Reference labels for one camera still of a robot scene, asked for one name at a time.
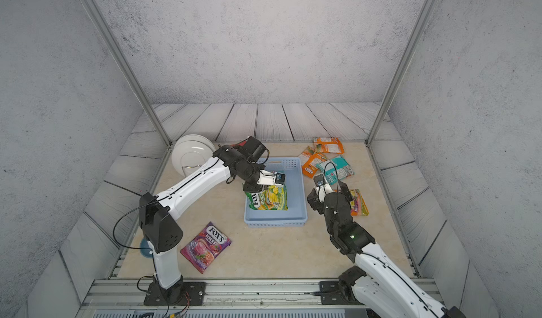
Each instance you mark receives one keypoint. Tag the white plate stack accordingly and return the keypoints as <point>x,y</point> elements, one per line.
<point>190,153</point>

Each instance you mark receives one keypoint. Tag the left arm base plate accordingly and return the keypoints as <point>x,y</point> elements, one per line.
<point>181,294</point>

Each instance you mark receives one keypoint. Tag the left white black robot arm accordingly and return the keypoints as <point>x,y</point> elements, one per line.
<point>158,214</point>

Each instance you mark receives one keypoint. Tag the orange candy bag near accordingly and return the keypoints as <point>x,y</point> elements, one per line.
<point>309,160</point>

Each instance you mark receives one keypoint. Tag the light blue plastic basket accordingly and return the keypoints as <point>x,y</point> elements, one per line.
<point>296,215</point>

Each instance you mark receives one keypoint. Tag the right aluminium frame post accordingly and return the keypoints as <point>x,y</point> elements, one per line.
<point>401,69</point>

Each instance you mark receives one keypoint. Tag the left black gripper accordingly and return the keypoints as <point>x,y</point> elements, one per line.
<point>251,188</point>

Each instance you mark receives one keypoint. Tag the green yellow Fox's candy bag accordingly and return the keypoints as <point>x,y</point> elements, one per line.
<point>273,198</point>

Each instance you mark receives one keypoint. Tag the teal white candy bag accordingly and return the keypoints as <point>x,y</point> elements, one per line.
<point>336,169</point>

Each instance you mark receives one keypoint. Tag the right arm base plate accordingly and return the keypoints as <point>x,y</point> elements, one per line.
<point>335,293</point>

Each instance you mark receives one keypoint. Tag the left aluminium frame post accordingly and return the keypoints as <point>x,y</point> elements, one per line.
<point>97,18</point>

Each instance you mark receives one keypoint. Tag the blue small plate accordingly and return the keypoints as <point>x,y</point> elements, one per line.
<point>145,249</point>

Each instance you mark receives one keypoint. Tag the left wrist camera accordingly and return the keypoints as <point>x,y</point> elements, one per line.
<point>268,178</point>

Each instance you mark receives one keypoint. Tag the aluminium frame post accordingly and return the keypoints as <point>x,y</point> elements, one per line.
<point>401,69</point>
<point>97,18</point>

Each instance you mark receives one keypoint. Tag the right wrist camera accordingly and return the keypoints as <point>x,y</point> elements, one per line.
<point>322,187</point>

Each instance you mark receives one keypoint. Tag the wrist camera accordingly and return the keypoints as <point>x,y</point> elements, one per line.
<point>322,187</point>
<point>268,178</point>

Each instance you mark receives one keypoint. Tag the orange candy bag far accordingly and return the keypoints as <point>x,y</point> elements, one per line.
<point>328,145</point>

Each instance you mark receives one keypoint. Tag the purple Fox's candy bag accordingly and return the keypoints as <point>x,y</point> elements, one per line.
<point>203,250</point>

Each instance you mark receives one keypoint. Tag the orange multicolour Fox's candy bag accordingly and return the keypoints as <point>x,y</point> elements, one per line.
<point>358,206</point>

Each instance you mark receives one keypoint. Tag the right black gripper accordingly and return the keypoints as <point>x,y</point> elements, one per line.
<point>315,201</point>

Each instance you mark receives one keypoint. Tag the aluminium front rail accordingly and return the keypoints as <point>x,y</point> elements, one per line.
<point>287,297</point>

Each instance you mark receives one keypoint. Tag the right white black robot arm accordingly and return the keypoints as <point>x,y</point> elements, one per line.
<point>374,280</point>

